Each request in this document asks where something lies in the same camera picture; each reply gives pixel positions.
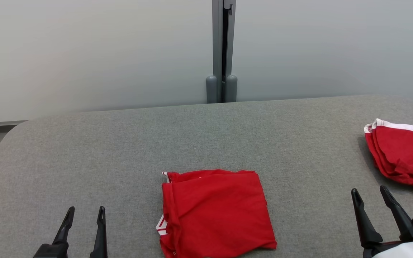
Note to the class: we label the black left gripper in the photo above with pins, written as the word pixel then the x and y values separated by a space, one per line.
pixel 54 251

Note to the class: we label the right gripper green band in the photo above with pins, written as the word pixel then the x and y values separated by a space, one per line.
pixel 407 251

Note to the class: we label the red garment with white trim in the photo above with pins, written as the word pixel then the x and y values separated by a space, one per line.
pixel 403 154

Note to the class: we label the red jersey with white stripes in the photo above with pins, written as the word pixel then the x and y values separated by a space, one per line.
pixel 217 215

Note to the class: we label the grey double partition post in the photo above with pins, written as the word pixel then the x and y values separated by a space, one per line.
pixel 216 43

